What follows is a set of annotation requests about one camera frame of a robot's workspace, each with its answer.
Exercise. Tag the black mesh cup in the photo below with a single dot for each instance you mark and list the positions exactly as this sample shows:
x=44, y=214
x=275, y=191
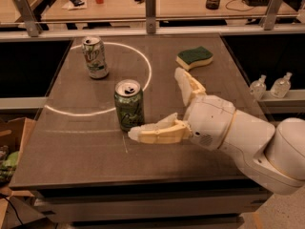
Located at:
x=212, y=4

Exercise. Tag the green yellow sponge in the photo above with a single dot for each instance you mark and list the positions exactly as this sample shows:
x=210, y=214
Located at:
x=193, y=58

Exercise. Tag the clear sanitizer bottle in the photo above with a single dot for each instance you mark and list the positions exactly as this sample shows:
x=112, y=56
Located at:
x=258, y=87
x=281, y=86

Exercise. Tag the metal bracket post left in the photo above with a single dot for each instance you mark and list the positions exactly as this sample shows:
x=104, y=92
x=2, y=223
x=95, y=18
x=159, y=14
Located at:
x=32, y=26

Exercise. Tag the metal bracket post right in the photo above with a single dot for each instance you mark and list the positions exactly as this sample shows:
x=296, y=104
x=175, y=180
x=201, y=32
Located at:
x=267, y=22

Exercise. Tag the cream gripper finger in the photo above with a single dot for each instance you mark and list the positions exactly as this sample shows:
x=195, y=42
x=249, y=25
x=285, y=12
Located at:
x=168, y=130
x=188, y=85

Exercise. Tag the green snack bag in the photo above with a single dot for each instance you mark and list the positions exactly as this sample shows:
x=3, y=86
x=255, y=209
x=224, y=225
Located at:
x=8, y=163

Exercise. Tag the green soda can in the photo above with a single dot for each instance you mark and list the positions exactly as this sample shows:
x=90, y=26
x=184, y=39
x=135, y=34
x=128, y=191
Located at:
x=129, y=104

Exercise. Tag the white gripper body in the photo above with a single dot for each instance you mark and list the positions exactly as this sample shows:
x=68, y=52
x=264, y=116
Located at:
x=210, y=119

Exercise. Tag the metal bracket post middle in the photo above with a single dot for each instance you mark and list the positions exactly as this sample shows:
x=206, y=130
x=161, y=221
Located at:
x=150, y=8

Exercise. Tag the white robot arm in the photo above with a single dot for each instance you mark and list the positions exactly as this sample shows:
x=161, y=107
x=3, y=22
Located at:
x=272, y=156

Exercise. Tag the white 7up can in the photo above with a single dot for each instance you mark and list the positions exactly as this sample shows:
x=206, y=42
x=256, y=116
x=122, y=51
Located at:
x=94, y=53

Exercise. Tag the metal bracket post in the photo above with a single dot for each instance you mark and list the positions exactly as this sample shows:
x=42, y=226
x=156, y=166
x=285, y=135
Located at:
x=267, y=22
x=32, y=26
x=150, y=8

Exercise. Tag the cardboard box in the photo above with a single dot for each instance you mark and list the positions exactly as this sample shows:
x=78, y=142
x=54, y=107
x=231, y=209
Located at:
x=15, y=134

